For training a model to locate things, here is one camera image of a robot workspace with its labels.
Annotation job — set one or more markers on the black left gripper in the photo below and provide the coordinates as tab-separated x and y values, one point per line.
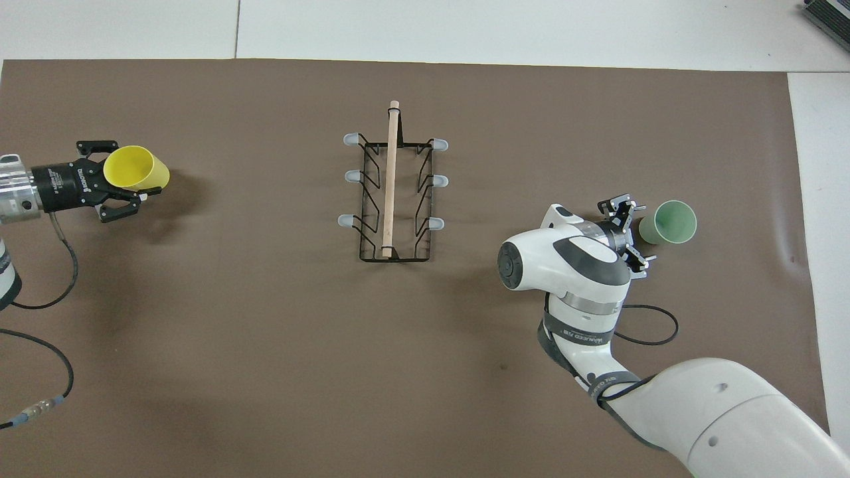
66	187

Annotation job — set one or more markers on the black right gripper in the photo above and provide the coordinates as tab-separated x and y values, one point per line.
623	239

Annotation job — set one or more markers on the yellow plastic cup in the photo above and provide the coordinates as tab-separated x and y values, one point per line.
136	169

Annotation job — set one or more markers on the pale green plastic cup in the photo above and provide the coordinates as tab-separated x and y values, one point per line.
674	222

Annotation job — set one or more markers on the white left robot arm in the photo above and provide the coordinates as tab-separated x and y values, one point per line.
10	192

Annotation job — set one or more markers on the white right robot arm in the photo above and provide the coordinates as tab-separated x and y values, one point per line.
717	411

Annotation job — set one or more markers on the brown table mat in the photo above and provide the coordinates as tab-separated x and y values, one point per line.
265	332

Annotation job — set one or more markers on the grey ribbed device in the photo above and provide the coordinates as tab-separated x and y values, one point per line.
829	18

